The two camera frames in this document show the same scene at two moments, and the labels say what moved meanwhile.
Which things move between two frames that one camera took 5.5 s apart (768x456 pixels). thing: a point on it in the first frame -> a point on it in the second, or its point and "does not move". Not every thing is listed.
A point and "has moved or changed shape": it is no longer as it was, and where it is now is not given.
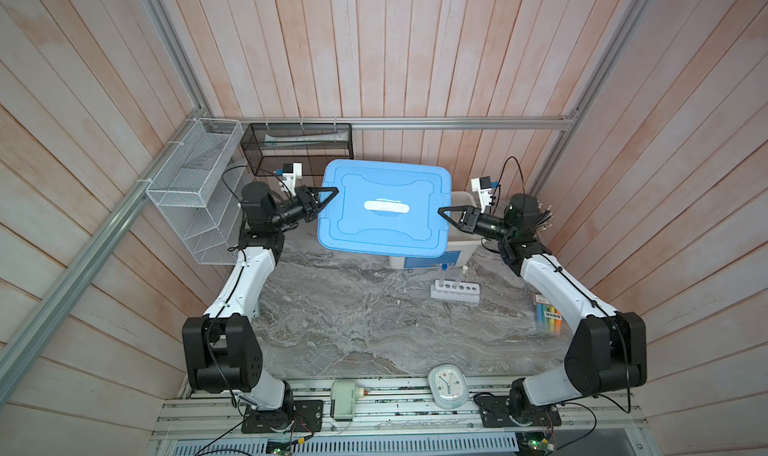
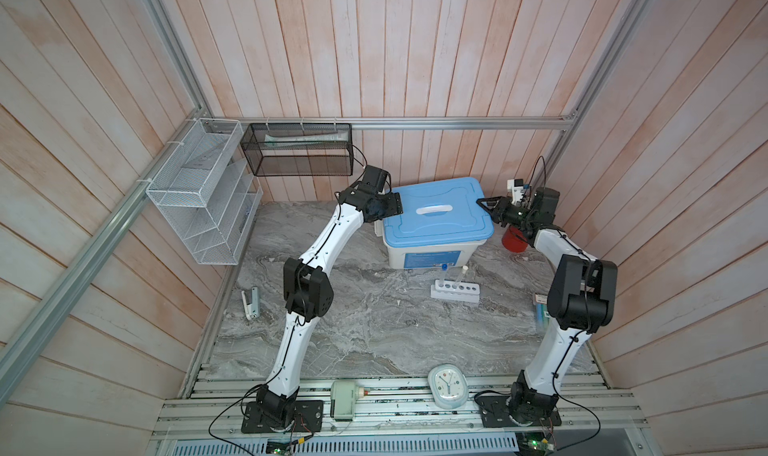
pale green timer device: [343, 395] does not move
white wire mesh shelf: [201, 183] does not move
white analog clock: [449, 385] does not move
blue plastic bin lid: [385, 208] has moved or changed shape
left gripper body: [297, 208] -> [386, 206]
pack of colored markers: [548, 318] does not move
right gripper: [467, 215] -> [499, 210]
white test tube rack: [455, 290] does not move
